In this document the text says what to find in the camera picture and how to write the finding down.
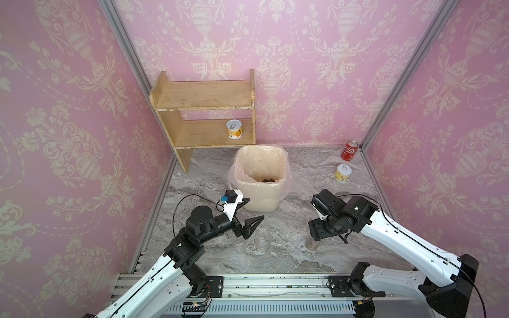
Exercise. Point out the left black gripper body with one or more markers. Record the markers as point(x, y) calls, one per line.
point(236, 228)

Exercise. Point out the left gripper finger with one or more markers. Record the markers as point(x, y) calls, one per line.
point(242, 203)
point(251, 225)

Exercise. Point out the clear jar flower tea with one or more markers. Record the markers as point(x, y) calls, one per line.
point(311, 244)
point(262, 241)

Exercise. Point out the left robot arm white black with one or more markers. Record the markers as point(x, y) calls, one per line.
point(176, 275)

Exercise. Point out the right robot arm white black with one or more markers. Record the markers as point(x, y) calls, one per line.
point(442, 280)

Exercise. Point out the cream trash bin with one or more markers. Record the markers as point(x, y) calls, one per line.
point(260, 179)

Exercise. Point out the yellow white can on shelf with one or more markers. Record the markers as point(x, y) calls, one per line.
point(234, 129)

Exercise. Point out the wooden two-tier shelf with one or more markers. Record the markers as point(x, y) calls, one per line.
point(193, 115)

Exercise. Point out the yellow white can on table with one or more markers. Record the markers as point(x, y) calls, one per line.
point(343, 172)

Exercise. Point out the red cola can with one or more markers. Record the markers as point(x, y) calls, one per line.
point(350, 150)

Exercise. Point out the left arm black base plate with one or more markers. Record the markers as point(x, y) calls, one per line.
point(210, 286)

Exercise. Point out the aluminium mounting rail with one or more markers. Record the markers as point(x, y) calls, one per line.
point(287, 295)

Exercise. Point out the small circuit board with wires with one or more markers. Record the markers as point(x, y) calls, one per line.
point(195, 309)

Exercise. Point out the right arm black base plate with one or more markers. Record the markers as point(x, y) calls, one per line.
point(342, 286)

